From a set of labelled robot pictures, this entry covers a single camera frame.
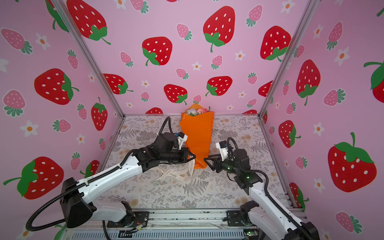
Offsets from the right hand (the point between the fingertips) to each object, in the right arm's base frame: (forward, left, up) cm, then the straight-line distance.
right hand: (206, 158), depth 75 cm
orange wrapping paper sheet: (+35, +9, -20) cm, 41 cm away
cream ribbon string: (0, +13, -18) cm, 22 cm away
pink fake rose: (+50, +8, -13) cm, 52 cm away
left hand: (-3, +4, +5) cm, 7 cm away
